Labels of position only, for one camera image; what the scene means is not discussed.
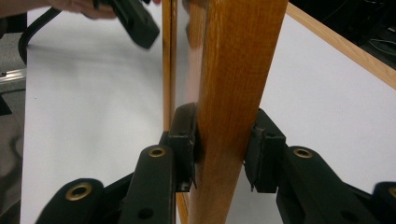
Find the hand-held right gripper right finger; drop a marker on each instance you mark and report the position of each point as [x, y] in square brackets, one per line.
[280, 174]

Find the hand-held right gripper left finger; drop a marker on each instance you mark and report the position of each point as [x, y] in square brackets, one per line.
[155, 183]

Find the orange rectangular box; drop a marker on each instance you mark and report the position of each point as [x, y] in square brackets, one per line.
[230, 77]

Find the aluminium floor rail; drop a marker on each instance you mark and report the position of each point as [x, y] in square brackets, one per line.
[11, 76]

